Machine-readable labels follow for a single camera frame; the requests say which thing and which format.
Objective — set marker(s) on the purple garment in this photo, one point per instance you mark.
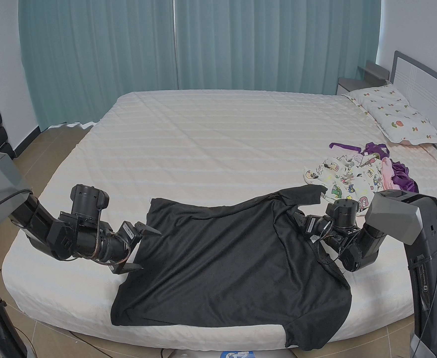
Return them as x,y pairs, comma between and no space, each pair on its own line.
403,177

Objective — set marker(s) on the pink garment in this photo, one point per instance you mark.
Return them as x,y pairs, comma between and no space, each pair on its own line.
388,173

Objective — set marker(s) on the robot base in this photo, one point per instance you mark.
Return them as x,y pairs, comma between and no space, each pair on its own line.
237,354

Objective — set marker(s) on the white printed pillow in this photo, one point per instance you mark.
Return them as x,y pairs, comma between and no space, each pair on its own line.
393,114

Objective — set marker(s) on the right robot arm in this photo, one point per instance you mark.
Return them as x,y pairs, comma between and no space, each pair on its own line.
393,214

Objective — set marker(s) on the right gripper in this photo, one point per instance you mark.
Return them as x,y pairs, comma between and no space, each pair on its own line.
319,228

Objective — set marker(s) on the white printed pyjama top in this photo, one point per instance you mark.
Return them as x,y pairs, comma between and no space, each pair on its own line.
337,177

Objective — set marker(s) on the black T-shirt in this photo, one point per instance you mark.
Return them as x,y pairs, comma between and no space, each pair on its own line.
222,267

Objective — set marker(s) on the blue-green curtain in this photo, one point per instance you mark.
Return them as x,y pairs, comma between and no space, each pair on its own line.
278,32
99,50

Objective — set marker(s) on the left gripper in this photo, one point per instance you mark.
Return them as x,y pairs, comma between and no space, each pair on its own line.
116,248

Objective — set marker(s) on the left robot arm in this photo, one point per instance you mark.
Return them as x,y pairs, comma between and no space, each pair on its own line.
2,185

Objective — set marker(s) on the grey bedside table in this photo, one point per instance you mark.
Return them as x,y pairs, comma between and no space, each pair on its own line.
375,71

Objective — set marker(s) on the bed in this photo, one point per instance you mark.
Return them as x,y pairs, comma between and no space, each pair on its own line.
203,144

